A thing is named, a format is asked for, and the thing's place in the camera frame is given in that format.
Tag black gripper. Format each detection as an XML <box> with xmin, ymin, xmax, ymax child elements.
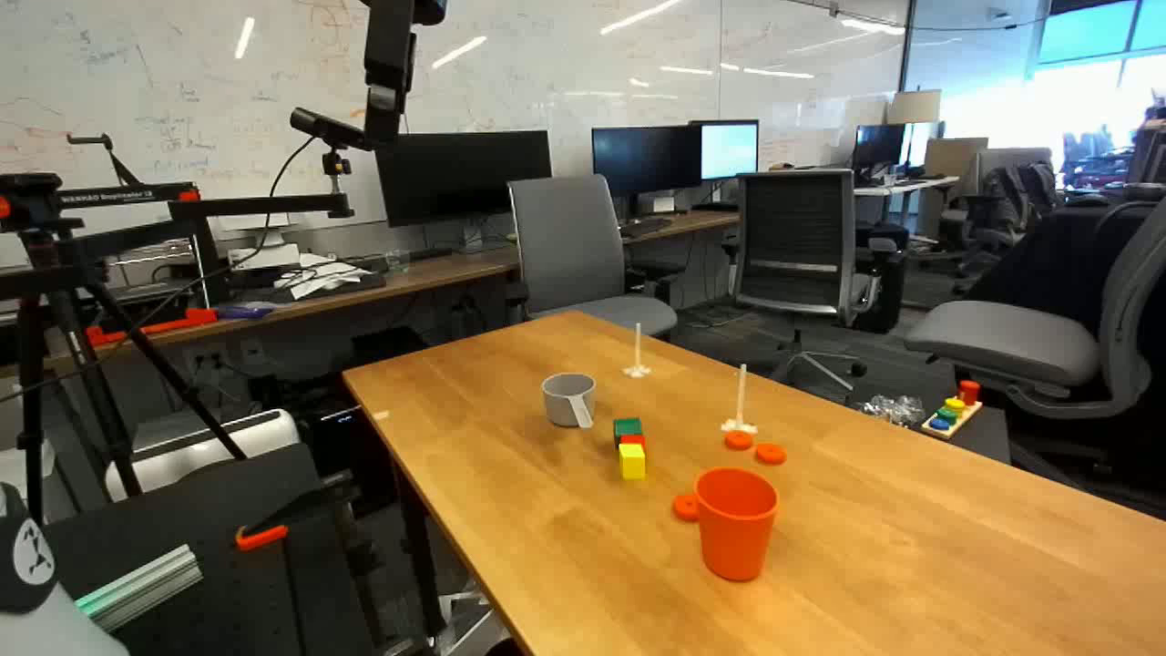
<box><xmin>362</xmin><ymin>0</ymin><xmax>453</xmax><ymax>140</ymax></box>

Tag yellow block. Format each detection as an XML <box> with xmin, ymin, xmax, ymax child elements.
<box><xmin>617</xmin><ymin>440</ymin><xmax>651</xmax><ymax>485</ymax></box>

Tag large dark monitor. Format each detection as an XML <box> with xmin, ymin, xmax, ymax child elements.
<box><xmin>375</xmin><ymin>128</ymin><xmax>554</xmax><ymax>231</ymax></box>

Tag white papers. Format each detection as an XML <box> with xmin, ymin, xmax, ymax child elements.
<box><xmin>266</xmin><ymin>251</ymin><xmax>373</xmax><ymax>304</ymax></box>

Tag long wooden desk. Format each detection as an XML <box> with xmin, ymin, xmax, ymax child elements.
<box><xmin>48</xmin><ymin>209</ymin><xmax>748</xmax><ymax>369</ymax></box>

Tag gray office chair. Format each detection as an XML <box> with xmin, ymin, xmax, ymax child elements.
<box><xmin>505</xmin><ymin>175</ymin><xmax>680</xmax><ymax>339</ymax></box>
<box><xmin>903</xmin><ymin>198</ymin><xmax>1166</xmax><ymax>495</ymax></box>

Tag small dark monitor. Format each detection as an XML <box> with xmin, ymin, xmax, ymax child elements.
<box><xmin>589</xmin><ymin>126</ymin><xmax>702</xmax><ymax>205</ymax></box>

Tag lit white monitor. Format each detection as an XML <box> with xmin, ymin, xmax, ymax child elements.
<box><xmin>695</xmin><ymin>117</ymin><xmax>765</xmax><ymax>186</ymax></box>

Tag white peg stand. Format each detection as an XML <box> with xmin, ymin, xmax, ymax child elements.
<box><xmin>717</xmin><ymin>361</ymin><xmax>760</xmax><ymax>438</ymax></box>
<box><xmin>620</xmin><ymin>321</ymin><xmax>657</xmax><ymax>384</ymax></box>

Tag white box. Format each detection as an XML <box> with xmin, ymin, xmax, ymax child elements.
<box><xmin>103</xmin><ymin>409</ymin><xmax>303</xmax><ymax>502</ymax></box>

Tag black mesh office chair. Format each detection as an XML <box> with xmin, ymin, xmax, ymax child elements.
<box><xmin>734</xmin><ymin>168</ymin><xmax>883</xmax><ymax>375</ymax></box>

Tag black equipment case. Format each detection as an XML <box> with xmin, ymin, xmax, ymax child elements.
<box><xmin>48</xmin><ymin>444</ymin><xmax>378</xmax><ymax>656</ymax></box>

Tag silver green bar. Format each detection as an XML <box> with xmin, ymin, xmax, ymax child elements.
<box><xmin>71</xmin><ymin>545</ymin><xmax>207</xmax><ymax>633</ymax></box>

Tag orange plastic cup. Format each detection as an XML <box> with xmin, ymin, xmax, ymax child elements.
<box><xmin>694</xmin><ymin>467</ymin><xmax>782</xmax><ymax>587</ymax></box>

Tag black cap with logo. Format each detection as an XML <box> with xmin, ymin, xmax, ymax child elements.
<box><xmin>0</xmin><ymin>483</ymin><xmax>62</xmax><ymax>618</ymax></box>

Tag clear plastic bag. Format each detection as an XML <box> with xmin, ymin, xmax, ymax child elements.
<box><xmin>864</xmin><ymin>389</ymin><xmax>931</xmax><ymax>432</ymax></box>

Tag colourful stacking toy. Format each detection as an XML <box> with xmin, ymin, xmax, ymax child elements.
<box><xmin>920</xmin><ymin>375</ymin><xmax>984</xmax><ymax>440</ymax></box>

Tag low black table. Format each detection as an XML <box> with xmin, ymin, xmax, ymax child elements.
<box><xmin>850</xmin><ymin>389</ymin><xmax>1013</xmax><ymax>467</ymax></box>

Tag black cloth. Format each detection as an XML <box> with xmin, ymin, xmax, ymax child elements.
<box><xmin>971</xmin><ymin>200</ymin><xmax>1158</xmax><ymax>336</ymax></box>

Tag black boom camera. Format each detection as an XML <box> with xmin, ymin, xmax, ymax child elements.
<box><xmin>289</xmin><ymin>106</ymin><xmax>382</xmax><ymax>153</ymax></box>

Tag gray pot with handle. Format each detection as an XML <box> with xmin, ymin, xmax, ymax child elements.
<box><xmin>541</xmin><ymin>373</ymin><xmax>603</xmax><ymax>433</ymax></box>

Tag black camera tripod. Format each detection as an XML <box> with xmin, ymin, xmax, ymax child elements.
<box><xmin>0</xmin><ymin>168</ymin><xmax>252</xmax><ymax>526</ymax></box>

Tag orange clamp handle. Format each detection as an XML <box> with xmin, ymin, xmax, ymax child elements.
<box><xmin>233</xmin><ymin>523</ymin><xmax>295</xmax><ymax>558</ymax></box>

